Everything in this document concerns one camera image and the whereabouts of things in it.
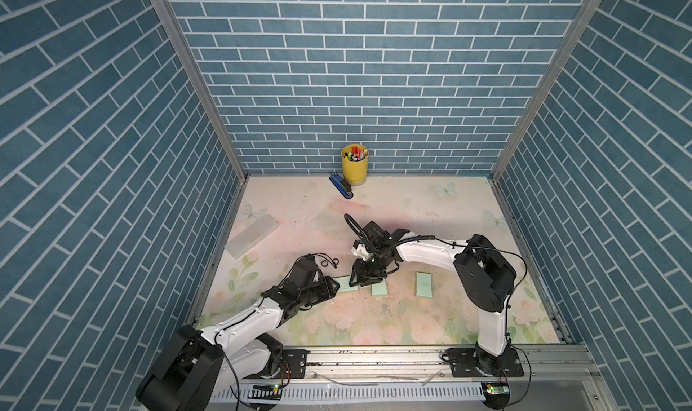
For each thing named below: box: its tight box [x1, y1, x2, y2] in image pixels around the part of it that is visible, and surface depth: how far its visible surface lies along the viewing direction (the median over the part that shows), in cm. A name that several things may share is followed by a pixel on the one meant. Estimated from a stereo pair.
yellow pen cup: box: [341, 143, 370, 187], surface depth 115 cm
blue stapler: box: [328, 173, 355, 200], surface depth 116 cm
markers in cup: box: [344, 146, 369, 162], surface depth 114 cm
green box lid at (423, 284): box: [415, 271, 433, 298], surface depth 88 cm
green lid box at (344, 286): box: [332, 274, 360, 293], surface depth 87 cm
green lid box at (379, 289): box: [371, 280, 388, 297], surface depth 86 cm
